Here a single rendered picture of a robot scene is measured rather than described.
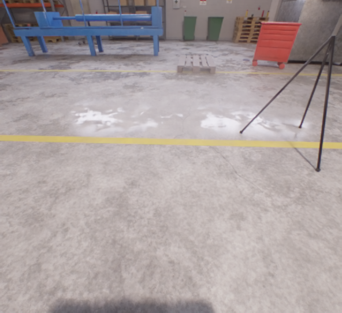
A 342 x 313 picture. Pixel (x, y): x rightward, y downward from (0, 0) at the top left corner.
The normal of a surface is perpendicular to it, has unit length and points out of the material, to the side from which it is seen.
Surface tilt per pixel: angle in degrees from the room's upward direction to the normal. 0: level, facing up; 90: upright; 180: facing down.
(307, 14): 90
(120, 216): 0
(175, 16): 90
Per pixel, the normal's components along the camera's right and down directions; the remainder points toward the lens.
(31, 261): 0.00, -0.81
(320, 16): -0.12, 0.58
